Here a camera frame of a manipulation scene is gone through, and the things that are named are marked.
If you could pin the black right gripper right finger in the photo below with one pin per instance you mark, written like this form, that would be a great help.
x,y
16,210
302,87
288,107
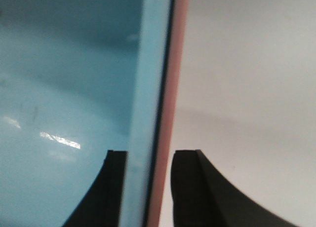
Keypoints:
x,y
203,197

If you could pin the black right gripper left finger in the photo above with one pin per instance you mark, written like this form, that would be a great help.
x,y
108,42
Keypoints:
x,y
101,205

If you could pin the pink plastic box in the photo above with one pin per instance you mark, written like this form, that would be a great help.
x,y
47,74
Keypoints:
x,y
166,111

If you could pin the light blue plastic box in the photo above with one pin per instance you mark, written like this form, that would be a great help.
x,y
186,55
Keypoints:
x,y
77,78

